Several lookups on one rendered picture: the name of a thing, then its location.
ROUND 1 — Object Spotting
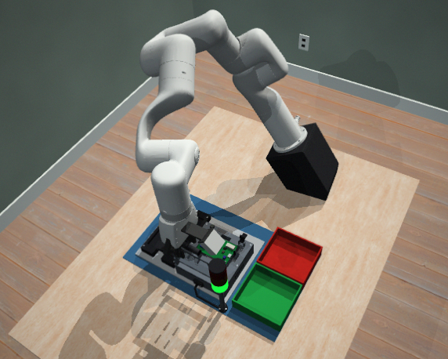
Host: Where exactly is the red open-top bin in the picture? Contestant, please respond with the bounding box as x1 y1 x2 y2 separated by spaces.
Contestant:
256 227 323 289

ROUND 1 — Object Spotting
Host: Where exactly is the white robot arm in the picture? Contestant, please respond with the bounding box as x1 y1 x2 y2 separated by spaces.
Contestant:
135 10 307 222

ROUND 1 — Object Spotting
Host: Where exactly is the green circuit board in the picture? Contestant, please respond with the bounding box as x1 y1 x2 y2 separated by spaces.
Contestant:
197 240 238 264

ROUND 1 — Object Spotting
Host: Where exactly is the green bin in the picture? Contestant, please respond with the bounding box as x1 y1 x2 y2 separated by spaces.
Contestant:
232 263 302 332

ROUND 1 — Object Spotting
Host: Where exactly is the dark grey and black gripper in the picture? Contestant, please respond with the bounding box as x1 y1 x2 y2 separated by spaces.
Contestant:
159 201 200 259

